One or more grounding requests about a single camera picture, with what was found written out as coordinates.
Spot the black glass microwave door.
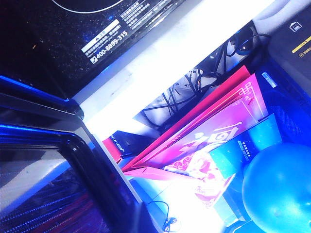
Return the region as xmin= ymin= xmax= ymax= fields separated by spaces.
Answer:
xmin=0 ymin=92 xmax=143 ymax=233

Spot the black box gold print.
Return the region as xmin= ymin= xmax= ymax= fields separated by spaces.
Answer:
xmin=254 ymin=11 xmax=311 ymax=151

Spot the black Midea microwave oven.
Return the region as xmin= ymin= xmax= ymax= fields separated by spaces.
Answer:
xmin=0 ymin=0 xmax=204 ymax=117

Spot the red and black router box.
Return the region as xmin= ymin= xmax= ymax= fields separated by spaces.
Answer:
xmin=102 ymin=130 xmax=146 ymax=166

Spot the white power strip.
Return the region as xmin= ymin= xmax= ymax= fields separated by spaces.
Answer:
xmin=148 ymin=67 xmax=221 ymax=117

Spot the white side table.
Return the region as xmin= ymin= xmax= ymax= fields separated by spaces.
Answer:
xmin=71 ymin=0 xmax=276 ymax=139

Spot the pink gift box gold pattern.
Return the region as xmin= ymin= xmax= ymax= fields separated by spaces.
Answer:
xmin=121 ymin=65 xmax=270 ymax=210

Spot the shiny blue ball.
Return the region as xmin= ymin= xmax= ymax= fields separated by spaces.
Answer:
xmin=242 ymin=144 xmax=311 ymax=233

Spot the teal printed box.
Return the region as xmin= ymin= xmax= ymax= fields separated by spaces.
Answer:
xmin=208 ymin=113 xmax=284 ymax=192

